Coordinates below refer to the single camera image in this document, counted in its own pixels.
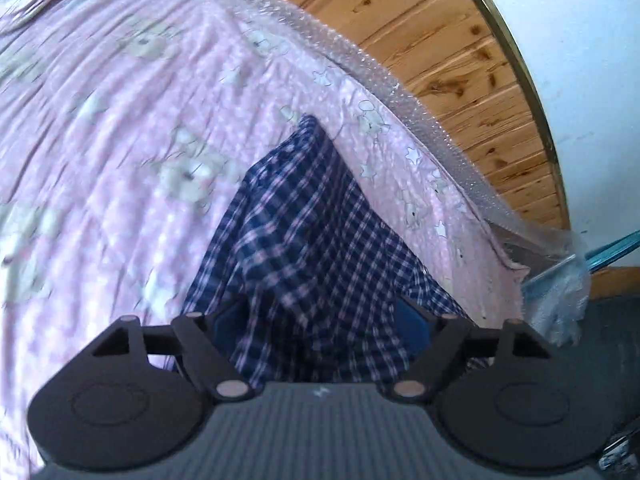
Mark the clear bubble wrap sheet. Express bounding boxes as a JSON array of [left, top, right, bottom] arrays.
[[177, 0, 593, 348]]

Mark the teal metal frame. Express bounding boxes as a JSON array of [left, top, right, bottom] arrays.
[[520, 229, 640, 292]]

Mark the navy plaid shirt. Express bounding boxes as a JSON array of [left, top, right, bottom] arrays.
[[181, 113, 490, 397]]

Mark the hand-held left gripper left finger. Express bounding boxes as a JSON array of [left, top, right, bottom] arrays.
[[92, 300, 255, 404]]

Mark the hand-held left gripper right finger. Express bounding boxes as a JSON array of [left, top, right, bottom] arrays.
[[389, 299, 552, 404]]

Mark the wooden headboard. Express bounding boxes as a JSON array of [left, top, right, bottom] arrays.
[[207, 0, 572, 233]]

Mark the pink bear print blanket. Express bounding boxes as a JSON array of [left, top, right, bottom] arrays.
[[0, 0, 532, 468]]

